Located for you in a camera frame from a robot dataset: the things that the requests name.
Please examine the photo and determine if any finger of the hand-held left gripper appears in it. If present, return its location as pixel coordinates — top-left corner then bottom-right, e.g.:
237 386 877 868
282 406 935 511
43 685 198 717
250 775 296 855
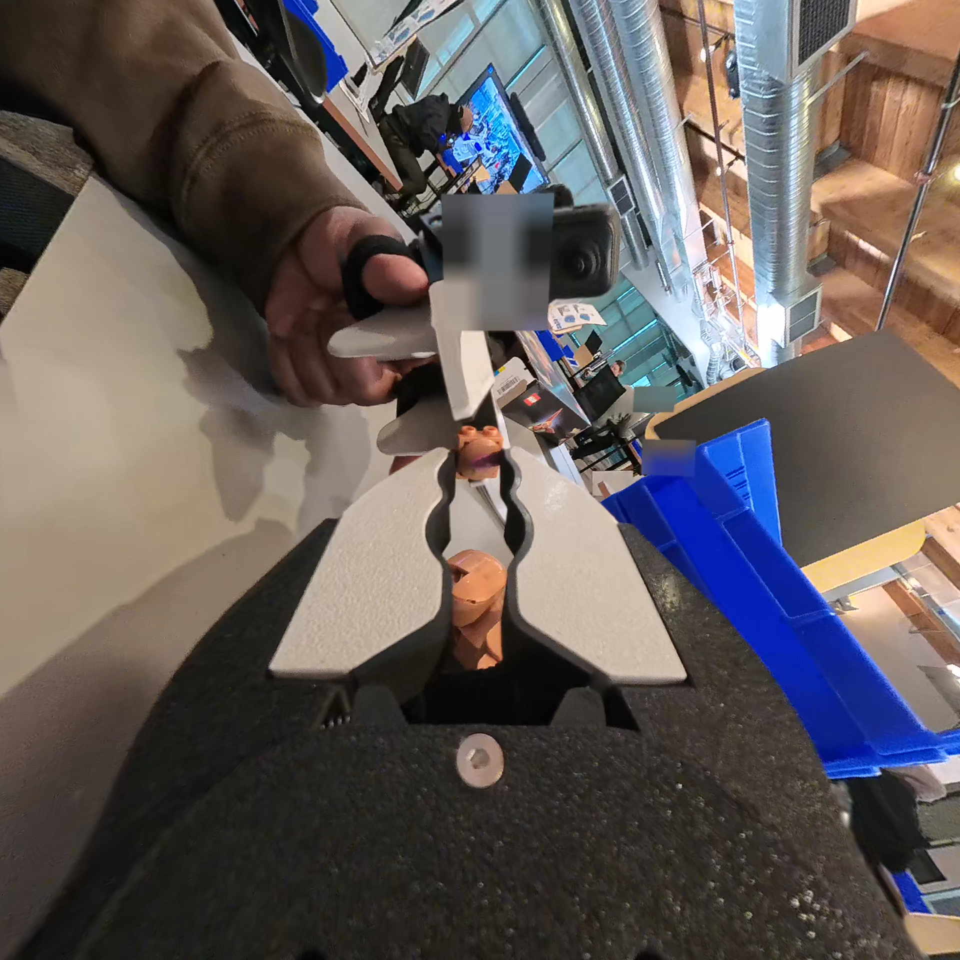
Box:
374 357 529 456
326 285 499 429

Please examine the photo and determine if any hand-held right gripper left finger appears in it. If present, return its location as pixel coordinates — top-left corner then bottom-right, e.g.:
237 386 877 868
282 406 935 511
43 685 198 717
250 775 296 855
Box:
267 447 453 685

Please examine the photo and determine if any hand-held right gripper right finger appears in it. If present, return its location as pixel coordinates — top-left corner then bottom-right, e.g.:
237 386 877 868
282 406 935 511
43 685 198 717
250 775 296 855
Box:
504 449 690 690

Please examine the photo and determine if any small orange brick assembly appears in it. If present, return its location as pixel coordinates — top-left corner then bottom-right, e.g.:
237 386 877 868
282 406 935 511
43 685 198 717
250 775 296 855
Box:
453 423 507 483

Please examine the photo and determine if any tan brown brick toy figure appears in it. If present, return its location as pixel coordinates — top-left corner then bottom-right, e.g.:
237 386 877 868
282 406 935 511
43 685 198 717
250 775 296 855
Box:
444 549 511 670

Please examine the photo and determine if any person's left forearm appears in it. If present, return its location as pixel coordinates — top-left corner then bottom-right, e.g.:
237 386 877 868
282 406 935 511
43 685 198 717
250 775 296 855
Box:
0 0 369 309

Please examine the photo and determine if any grey desk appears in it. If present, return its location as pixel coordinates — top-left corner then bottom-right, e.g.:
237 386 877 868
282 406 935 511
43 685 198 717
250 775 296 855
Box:
0 173 451 960

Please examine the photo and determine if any person's left hand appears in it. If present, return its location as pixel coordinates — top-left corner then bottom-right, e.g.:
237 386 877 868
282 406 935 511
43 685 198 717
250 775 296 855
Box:
264 206 439 409

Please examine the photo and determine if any colourful printed toy box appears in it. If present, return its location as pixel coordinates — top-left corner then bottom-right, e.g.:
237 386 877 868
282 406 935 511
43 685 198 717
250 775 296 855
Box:
495 368 594 436

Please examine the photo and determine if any black computer monitor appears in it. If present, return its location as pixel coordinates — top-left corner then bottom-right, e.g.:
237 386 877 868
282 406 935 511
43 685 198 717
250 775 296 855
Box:
440 63 550 193

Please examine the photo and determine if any black board with wooden edge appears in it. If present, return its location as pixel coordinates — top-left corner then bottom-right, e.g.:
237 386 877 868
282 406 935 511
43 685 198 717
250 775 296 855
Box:
645 330 960 589

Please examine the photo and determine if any blue plastic crate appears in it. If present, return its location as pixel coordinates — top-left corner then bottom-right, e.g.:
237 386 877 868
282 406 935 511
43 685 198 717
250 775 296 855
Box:
282 0 349 94

